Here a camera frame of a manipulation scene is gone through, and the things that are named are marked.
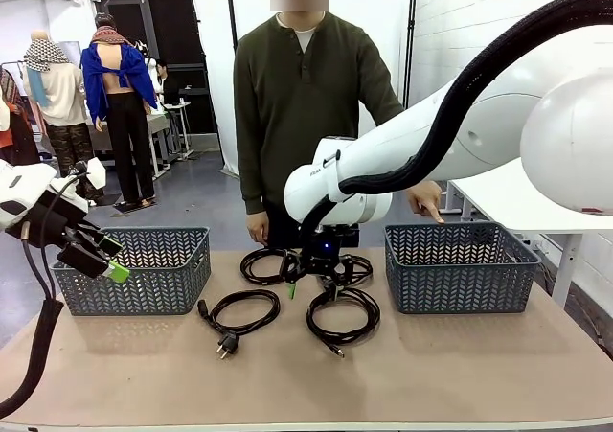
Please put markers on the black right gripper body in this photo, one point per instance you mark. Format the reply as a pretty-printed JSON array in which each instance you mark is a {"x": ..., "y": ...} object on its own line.
[{"x": 325, "y": 255}]

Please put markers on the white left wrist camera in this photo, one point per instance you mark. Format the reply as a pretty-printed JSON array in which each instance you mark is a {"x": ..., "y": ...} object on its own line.
[{"x": 97, "y": 172}]

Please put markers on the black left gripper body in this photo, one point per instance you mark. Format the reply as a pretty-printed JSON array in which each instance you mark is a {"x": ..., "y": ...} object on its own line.
[{"x": 52, "y": 221}]

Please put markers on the large white table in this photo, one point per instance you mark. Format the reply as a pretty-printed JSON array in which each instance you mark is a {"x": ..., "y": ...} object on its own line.
[{"x": 527, "y": 207}]

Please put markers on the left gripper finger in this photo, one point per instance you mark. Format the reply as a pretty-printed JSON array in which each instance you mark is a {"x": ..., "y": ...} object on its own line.
[
  {"x": 91, "y": 262},
  {"x": 107, "y": 245}
]

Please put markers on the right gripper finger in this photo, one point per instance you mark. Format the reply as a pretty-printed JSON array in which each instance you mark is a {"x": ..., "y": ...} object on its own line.
[
  {"x": 292, "y": 271},
  {"x": 345, "y": 271}
]

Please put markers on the grey perforated plastic basket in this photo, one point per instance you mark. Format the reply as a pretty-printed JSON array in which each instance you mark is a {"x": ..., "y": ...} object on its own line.
[
  {"x": 460, "y": 283},
  {"x": 153, "y": 283}
]

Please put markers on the mannequin with patterned scarf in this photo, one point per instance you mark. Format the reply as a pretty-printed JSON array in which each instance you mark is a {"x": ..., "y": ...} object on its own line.
[{"x": 57, "y": 97}]

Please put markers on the person's right forearm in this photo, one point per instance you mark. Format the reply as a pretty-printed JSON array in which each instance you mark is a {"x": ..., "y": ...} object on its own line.
[{"x": 251, "y": 183}]

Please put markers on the grey background work table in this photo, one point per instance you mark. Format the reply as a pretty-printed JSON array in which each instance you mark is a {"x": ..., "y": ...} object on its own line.
[{"x": 158, "y": 125}]

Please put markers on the mannequin with blue shirt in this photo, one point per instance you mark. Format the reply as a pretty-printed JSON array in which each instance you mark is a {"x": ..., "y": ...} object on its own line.
[{"x": 120, "y": 92}]

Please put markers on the white backdrop screen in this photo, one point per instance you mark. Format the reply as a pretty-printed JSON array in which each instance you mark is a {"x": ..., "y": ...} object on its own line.
[{"x": 215, "y": 68}]

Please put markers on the person in green henley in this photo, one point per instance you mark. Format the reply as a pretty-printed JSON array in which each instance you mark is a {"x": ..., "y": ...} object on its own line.
[{"x": 297, "y": 116}]

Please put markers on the person's right hand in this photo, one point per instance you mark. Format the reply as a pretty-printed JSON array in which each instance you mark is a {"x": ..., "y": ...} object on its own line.
[{"x": 258, "y": 228}]

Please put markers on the person's left hand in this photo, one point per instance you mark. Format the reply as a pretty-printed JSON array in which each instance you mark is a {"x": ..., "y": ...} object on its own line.
[{"x": 424, "y": 199}]

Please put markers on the seated person in background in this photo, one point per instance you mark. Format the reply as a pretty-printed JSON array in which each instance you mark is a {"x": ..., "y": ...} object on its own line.
[{"x": 167, "y": 84}]

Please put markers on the black backdrop stand pole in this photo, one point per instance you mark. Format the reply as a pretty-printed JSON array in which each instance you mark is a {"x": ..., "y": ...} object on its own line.
[{"x": 412, "y": 34}]

